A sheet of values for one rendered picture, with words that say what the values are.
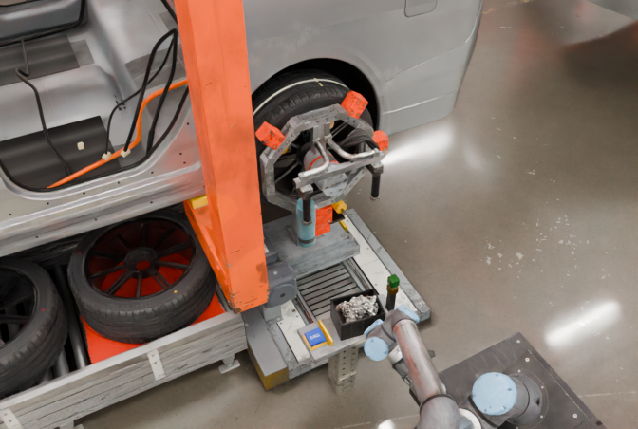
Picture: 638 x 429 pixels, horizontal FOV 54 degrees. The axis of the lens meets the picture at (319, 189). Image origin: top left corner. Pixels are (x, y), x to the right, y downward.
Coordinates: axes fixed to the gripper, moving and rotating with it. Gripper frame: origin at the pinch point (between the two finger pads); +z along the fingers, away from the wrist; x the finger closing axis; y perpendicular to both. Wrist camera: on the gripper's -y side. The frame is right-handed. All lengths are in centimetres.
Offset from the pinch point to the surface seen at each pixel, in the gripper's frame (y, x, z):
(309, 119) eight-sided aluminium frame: -40, 4, -115
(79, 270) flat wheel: 68, -54, -142
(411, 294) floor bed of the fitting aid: -44, -68, -23
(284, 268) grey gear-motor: 0, -49, -79
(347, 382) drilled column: 15, -50, -20
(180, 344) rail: 58, -43, -86
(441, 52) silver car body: -117, -2, -100
